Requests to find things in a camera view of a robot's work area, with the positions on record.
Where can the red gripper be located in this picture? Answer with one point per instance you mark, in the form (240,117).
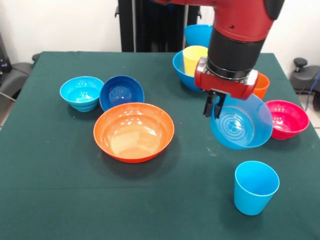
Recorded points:
(225,83)

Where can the blue flat-bottomed ringed bowl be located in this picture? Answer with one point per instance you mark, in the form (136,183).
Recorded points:
(240,127)

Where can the yellow plastic cup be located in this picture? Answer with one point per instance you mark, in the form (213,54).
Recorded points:
(193,62)

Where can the large blue plastic bowl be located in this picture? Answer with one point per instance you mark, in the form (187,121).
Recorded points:
(197,35)
(182,72)

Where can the large orange plastic bowl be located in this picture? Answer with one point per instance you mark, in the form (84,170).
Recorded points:
(132,140)

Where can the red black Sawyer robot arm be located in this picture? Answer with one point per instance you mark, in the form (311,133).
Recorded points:
(237,32)

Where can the orange plastic cup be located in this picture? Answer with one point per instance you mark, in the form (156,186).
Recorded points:
(262,86)

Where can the pink plastic bowl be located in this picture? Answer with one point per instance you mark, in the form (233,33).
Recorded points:
(287,120)

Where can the dark blue plastic bowl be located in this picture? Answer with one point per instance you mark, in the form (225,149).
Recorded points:
(120,91)

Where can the light blue plastic cup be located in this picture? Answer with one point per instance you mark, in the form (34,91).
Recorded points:
(255,192)

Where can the black equipment base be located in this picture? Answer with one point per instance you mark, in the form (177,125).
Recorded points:
(303,75)
(12,77)

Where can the small cyan plastic bowl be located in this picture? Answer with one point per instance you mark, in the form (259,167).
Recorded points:
(81,95)

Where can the dark green tablecloth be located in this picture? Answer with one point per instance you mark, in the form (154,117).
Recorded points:
(75,175)

